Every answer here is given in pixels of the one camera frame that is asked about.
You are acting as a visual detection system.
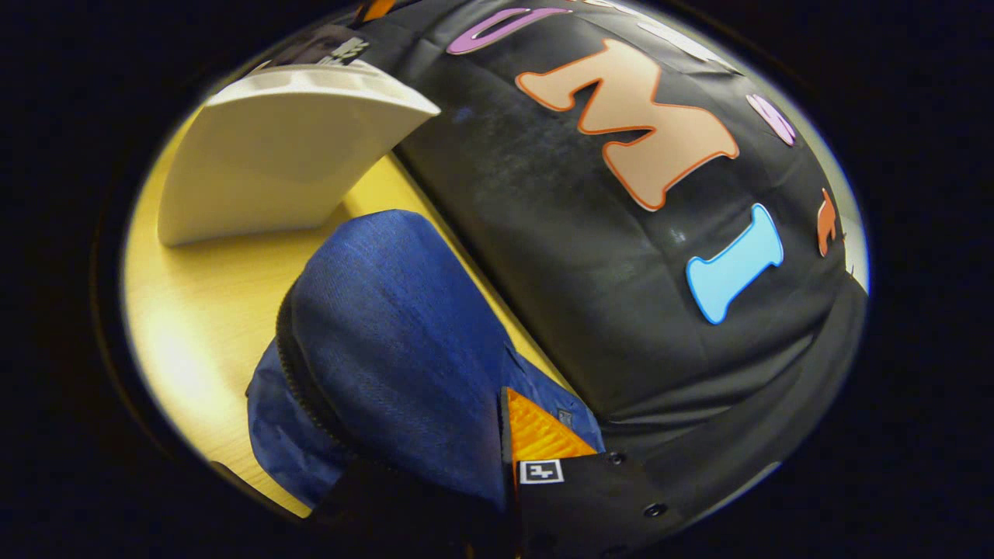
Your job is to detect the black book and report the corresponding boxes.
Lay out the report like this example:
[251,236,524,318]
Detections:
[268,23,372,69]

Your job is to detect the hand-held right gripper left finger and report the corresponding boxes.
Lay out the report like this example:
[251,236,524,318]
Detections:
[311,458,509,559]

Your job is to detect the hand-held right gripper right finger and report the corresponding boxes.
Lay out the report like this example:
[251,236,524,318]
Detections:
[501,388,688,559]

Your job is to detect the white bookshelf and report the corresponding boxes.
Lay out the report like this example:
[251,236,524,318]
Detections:
[158,61,441,248]

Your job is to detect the blue schoolbag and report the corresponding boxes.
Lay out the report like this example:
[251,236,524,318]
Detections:
[247,210,606,513]

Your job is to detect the black backdrop cloth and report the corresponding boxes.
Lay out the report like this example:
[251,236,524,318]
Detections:
[342,0,869,529]

